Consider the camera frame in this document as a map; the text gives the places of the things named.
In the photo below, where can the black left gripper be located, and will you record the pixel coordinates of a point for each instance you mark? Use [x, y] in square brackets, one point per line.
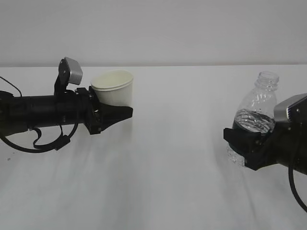
[97, 116]

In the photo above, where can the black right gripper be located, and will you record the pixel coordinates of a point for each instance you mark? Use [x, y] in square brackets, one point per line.
[260, 153]

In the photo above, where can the white paper cup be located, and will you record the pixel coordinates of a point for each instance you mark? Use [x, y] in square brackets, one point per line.
[114, 87]

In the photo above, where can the clear bottle green label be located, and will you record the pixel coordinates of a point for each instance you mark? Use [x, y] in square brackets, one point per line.
[255, 112]

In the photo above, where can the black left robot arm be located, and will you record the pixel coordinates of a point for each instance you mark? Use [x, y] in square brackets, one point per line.
[20, 114]

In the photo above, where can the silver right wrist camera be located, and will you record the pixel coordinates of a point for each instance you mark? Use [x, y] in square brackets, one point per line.
[292, 110]

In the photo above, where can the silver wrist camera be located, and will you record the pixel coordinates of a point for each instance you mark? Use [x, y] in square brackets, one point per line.
[70, 71]
[292, 110]

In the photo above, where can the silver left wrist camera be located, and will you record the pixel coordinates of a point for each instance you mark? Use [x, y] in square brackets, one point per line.
[70, 71]

